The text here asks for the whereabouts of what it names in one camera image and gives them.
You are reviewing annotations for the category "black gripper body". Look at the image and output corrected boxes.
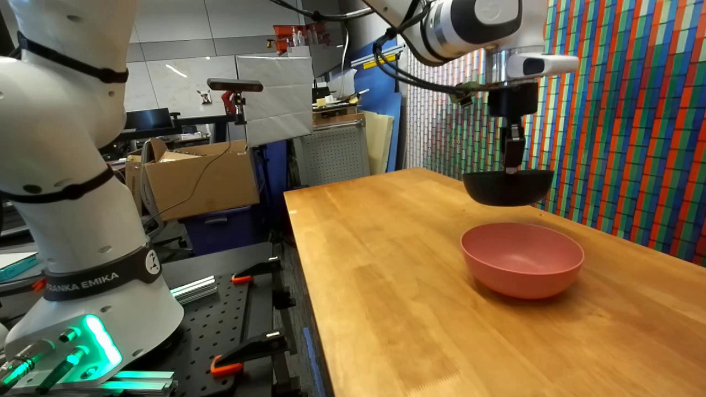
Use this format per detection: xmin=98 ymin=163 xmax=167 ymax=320
xmin=488 ymin=79 xmax=543 ymax=129

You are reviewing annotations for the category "black bowl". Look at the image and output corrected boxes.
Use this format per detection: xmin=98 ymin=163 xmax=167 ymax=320
xmin=462 ymin=167 xmax=556 ymax=208

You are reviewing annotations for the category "pink bowl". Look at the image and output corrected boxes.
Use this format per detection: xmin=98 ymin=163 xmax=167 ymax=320
xmin=459 ymin=221 xmax=590 ymax=302

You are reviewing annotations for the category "colourful striped backdrop panel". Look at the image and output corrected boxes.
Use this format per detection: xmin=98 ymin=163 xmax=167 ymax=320
xmin=405 ymin=0 xmax=706 ymax=270

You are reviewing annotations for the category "beige foam sheet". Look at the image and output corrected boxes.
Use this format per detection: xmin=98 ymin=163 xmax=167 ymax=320
xmin=363 ymin=108 xmax=397 ymax=176

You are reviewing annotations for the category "grey cabinet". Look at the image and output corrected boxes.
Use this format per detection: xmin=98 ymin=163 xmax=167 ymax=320
xmin=295 ymin=122 xmax=371 ymax=188

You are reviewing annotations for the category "translucent white panel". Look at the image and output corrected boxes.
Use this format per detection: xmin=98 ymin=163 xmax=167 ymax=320
xmin=233 ymin=50 xmax=317 ymax=146

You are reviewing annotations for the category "blue plastic bin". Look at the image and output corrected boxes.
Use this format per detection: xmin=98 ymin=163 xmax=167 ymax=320
xmin=182 ymin=208 xmax=264 ymax=255

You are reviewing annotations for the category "brown cardboard box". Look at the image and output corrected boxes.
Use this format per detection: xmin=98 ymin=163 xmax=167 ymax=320
xmin=125 ymin=136 xmax=264 ymax=222

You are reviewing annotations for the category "black perforated breadboard plate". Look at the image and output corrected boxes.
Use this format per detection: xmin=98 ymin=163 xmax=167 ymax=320
xmin=143 ymin=270 xmax=301 ymax=397

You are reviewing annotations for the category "silver aluminium extrusion bar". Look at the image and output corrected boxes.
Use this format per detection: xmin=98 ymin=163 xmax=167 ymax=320
xmin=168 ymin=274 xmax=221 ymax=307

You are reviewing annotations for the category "dark monitor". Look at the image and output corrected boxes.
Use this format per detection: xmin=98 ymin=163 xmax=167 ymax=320
xmin=120 ymin=106 xmax=184 ymax=138

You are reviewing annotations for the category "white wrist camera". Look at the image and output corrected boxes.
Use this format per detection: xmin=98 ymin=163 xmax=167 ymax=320
xmin=505 ymin=50 xmax=584 ymax=79

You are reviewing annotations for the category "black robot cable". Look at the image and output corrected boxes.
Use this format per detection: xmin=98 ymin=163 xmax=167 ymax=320
xmin=371 ymin=0 xmax=516 ymax=106

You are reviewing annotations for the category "black stereo camera on stand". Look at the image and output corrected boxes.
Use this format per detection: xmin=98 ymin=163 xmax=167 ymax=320
xmin=205 ymin=78 xmax=265 ymax=129

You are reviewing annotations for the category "orange handled black clamp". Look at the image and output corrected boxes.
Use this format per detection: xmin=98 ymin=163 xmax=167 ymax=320
xmin=208 ymin=331 xmax=290 ymax=381
xmin=231 ymin=255 xmax=287 ymax=288

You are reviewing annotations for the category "green lit aluminium rail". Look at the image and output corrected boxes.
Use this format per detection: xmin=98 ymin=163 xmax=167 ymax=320
xmin=99 ymin=368 xmax=176 ymax=397

